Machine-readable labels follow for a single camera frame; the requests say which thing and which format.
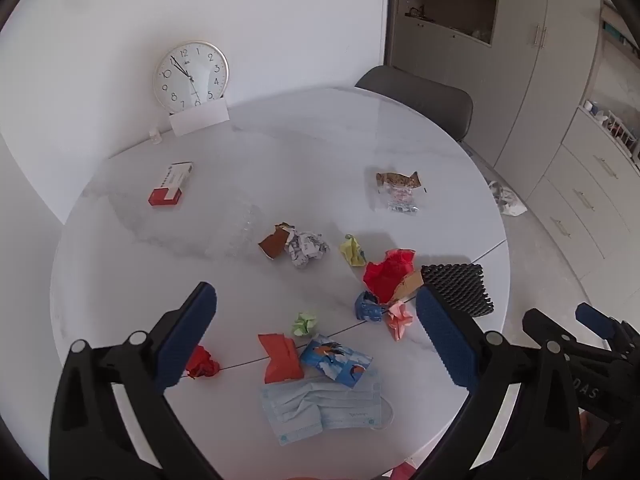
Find beige drawer cabinet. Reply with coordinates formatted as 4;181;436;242
527;105;640;281

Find crumpled pink paper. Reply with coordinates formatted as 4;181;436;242
384;300;415;342

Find crumpled blue wrapper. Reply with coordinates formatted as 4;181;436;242
354;291;392;322

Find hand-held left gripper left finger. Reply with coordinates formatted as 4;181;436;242
47;281;223;480

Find crumpled green paper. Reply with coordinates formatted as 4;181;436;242
291;312;320;337

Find black foam mesh sleeve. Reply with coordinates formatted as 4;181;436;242
421;263;495;318

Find tall beige cabinet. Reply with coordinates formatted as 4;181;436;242
387;0;608;201

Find white folded card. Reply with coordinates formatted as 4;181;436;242
170;100;231;137

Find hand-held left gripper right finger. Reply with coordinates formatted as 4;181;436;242
415;284;577;480

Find crumpled yellow paper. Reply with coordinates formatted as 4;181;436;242
340;233;368;267

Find folded red paper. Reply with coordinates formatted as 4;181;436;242
257;333;305;385

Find crumpled white printed paper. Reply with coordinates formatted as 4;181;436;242
285;230;331;269

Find brown cardboard scrap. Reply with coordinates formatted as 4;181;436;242
387;270;426;307

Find blue face mask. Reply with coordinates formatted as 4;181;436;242
310;365;395;432
259;380;326;447

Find white plastic bag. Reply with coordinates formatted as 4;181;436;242
487;180;528;217

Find large crumpled red paper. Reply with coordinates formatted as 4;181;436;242
362;248;418;308

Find red and white box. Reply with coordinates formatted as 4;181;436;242
148;161;195;207

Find brown and clear snack wrapper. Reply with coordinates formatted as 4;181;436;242
372;170;427;216

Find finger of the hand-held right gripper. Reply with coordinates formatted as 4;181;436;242
575;302;640;361
522;308;640;421

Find small crumpled red paper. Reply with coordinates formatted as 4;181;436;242
185;345;221;378

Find clear plastic bottle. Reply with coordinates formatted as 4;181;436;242
115;195;266;261

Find round white wall clock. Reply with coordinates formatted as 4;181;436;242
152;40;230;115

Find grey chair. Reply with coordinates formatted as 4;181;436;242
354;65;474;141

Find blue printed tissue packet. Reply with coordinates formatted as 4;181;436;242
299;335;374;387

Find torn brown wrapper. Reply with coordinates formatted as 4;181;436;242
258;222;296;261

